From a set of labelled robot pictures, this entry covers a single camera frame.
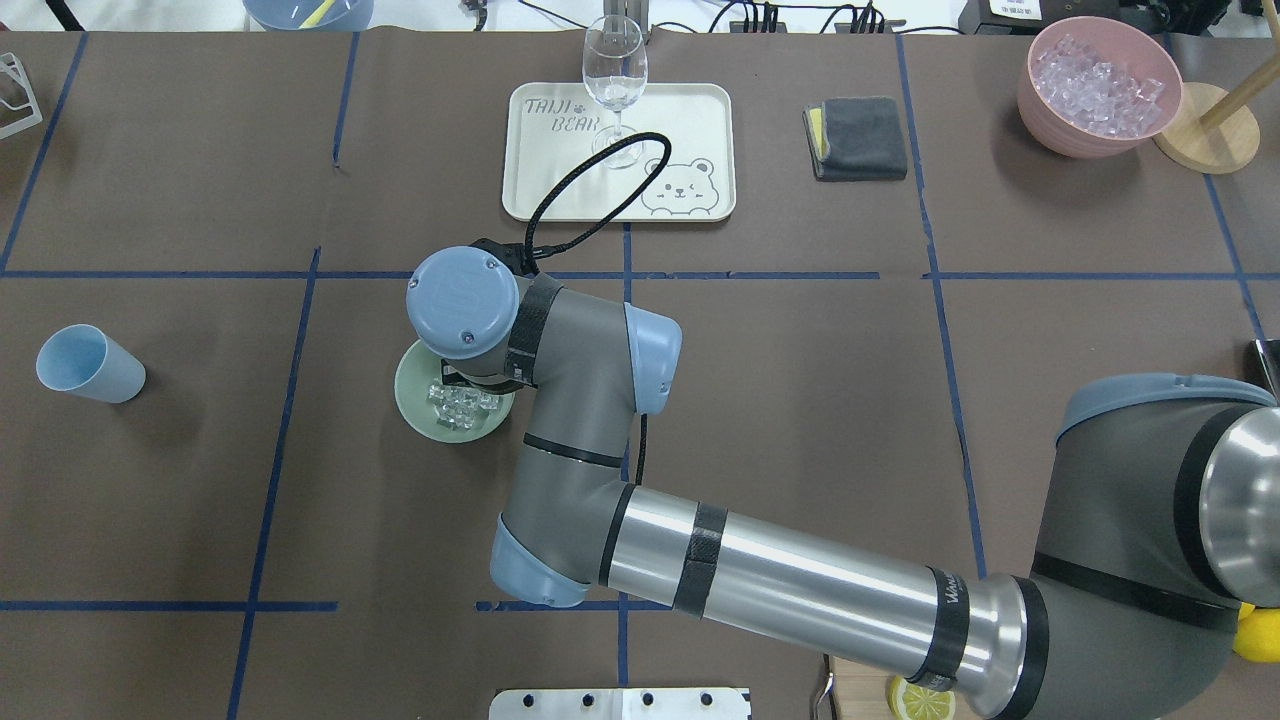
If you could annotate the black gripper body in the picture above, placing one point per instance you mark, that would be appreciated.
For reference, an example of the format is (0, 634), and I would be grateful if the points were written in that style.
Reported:
(456, 379)

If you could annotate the green ceramic bowl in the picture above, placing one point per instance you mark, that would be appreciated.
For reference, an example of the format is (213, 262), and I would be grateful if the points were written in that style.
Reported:
(418, 368)

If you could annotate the light blue plastic cup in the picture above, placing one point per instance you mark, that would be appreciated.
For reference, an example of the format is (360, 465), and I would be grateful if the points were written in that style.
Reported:
(85, 362)

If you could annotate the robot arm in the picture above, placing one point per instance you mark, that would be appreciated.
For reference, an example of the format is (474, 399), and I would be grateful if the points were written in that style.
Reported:
(1160, 522)

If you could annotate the ice cubes in green bowl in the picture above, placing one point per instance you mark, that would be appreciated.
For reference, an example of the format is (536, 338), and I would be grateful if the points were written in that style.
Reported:
(461, 408)

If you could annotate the blue bowl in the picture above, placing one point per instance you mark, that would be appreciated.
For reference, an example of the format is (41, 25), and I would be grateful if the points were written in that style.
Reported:
(345, 16)

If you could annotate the pink bowl of ice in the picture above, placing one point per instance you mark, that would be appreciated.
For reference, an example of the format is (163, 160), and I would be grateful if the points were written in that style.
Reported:
(1093, 87)

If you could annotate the metal ice scoop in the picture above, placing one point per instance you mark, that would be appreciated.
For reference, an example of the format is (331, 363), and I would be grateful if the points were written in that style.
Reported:
(1265, 365)

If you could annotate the cream bear tray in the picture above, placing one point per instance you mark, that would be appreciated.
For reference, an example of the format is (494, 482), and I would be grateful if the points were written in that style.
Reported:
(551, 128)

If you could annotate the clear wine glass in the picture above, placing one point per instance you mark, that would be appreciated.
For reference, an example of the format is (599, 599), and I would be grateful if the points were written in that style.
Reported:
(615, 71)

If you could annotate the grey folded cloth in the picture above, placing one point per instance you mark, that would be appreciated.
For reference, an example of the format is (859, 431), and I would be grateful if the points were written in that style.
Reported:
(856, 139)

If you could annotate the yellow plastic fork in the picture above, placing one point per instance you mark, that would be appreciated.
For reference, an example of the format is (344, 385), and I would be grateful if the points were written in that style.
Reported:
(317, 15)

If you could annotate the wooden cutting board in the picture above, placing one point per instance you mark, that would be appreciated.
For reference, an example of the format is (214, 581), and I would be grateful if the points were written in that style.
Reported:
(859, 691)

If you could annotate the lemon half slice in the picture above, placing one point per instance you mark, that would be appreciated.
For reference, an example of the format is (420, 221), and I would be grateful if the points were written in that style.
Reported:
(913, 702)

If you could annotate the wooden cup stand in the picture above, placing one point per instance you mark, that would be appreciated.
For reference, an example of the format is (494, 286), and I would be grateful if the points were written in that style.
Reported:
(1215, 132)

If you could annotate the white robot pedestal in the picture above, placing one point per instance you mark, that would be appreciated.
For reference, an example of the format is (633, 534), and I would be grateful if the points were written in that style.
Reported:
(623, 703)

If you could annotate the white wire cup rack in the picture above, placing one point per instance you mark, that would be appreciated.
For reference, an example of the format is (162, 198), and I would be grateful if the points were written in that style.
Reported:
(19, 104)

